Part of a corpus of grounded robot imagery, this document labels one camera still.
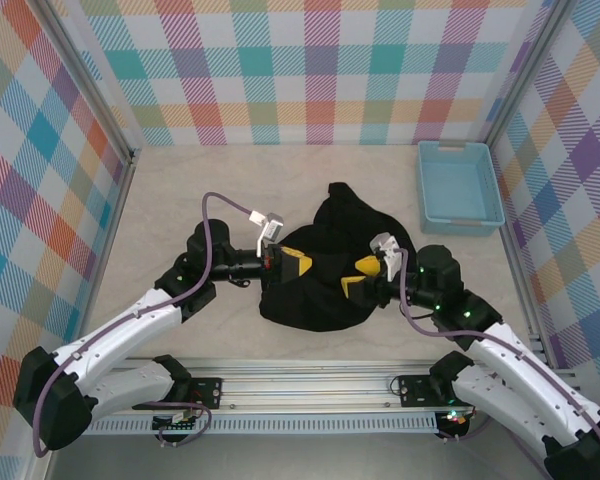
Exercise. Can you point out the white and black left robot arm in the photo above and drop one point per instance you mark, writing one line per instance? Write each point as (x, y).
(125, 325)

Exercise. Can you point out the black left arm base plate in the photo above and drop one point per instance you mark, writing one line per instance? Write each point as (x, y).
(207, 392)

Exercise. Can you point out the aluminium frame post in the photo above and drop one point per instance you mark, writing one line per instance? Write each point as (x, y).
(95, 75)
(523, 75)

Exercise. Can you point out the black board with lights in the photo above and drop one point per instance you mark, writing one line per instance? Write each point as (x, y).
(455, 422)

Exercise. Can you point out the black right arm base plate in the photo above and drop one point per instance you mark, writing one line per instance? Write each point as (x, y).
(415, 390)

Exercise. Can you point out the aluminium side rail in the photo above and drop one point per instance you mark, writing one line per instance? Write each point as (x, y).
(117, 215)
(520, 260)

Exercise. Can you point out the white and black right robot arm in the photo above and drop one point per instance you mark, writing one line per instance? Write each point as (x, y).
(520, 370)

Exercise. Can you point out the black printed t-shirt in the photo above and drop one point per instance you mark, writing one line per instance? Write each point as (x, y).
(325, 300)

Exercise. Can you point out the light blue plastic basket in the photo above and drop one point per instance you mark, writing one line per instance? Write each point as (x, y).
(455, 185)

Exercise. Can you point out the small green circuit board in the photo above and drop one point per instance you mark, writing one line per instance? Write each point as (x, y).
(172, 425)

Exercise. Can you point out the grey metal plate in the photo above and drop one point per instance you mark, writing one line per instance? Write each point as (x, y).
(305, 460)

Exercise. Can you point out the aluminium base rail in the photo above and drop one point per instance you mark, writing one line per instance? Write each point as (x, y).
(305, 385)

